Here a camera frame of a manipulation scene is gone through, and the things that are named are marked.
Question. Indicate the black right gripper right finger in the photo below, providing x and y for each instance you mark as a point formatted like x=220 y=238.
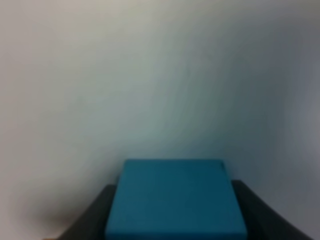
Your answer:
x=262 y=222

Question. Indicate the blue cube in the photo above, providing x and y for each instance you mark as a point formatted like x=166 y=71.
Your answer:
x=175 y=200

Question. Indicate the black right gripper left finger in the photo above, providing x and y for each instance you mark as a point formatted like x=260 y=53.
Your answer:
x=92 y=223

